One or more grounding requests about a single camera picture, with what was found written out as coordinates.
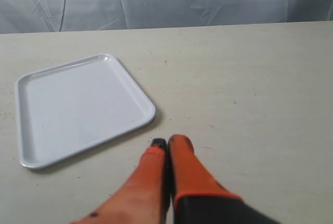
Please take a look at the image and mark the white rectangular plastic tray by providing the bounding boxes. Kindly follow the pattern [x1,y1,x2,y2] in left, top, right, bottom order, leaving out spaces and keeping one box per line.
[15,54,156,170]

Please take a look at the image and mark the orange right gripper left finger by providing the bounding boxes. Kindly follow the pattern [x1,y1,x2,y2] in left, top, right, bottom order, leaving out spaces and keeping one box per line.
[73,138,167,223]

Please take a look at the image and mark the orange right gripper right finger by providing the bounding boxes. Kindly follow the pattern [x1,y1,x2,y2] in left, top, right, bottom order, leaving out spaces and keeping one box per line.
[168,134,277,223]

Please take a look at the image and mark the grey wrinkled backdrop curtain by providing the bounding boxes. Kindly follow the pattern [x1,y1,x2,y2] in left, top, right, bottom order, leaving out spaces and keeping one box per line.
[1,0,332,33]

